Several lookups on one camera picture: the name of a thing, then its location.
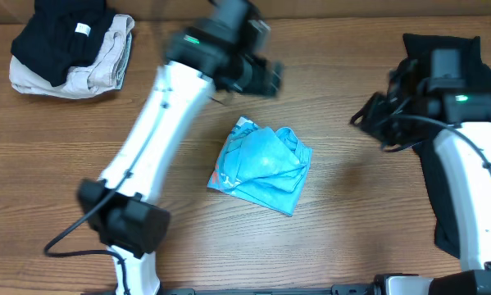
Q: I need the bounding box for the light blue t-shirt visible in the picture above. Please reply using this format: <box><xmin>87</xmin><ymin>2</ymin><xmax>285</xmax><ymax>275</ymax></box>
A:
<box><xmin>207</xmin><ymin>116</ymin><xmax>313</xmax><ymax>216</ymax></box>

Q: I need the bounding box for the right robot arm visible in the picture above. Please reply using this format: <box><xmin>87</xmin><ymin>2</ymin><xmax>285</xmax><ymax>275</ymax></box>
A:
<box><xmin>350</xmin><ymin>90</ymin><xmax>491</xmax><ymax>294</ymax></box>

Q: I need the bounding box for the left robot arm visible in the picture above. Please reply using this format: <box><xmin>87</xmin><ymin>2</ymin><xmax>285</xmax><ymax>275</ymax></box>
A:
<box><xmin>77</xmin><ymin>20</ymin><xmax>282</xmax><ymax>294</ymax></box>

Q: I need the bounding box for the black garment on right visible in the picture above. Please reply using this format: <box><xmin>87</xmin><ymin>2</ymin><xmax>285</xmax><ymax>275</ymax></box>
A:
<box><xmin>400</xmin><ymin>33</ymin><xmax>491</xmax><ymax>259</ymax></box>

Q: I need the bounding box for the folded beige garment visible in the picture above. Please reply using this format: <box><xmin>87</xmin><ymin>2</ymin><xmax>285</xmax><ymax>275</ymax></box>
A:
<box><xmin>9</xmin><ymin>14</ymin><xmax>135</xmax><ymax>100</ymax></box>

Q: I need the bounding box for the folded black garment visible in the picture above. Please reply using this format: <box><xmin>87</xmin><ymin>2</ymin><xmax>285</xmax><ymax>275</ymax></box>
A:
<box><xmin>11</xmin><ymin>0</ymin><xmax>116</xmax><ymax>87</ymax></box>

